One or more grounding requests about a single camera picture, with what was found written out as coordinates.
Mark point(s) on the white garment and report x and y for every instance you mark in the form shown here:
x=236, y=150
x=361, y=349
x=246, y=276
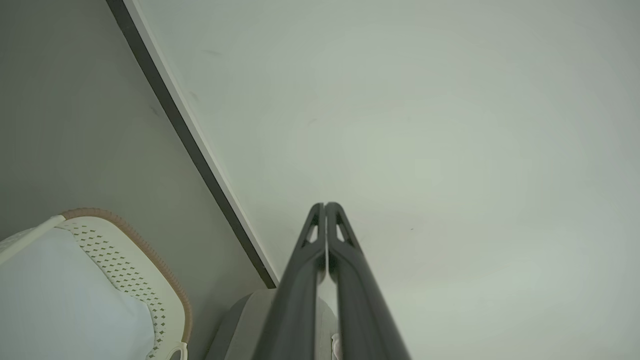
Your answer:
x=65, y=300

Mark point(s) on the cream perforated laundry basket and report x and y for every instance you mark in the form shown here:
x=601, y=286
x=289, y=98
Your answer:
x=140, y=270

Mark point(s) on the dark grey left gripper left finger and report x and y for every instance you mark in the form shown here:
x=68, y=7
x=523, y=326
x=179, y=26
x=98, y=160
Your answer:
x=295, y=300

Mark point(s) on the white and black baseboard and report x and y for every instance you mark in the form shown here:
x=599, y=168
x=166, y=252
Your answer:
x=185, y=135

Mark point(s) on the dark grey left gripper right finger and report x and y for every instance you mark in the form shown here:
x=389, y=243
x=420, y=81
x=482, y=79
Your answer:
x=357, y=300

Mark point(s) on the grey fabric sofa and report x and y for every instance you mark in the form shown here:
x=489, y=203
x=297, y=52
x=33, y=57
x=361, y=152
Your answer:
x=240, y=330

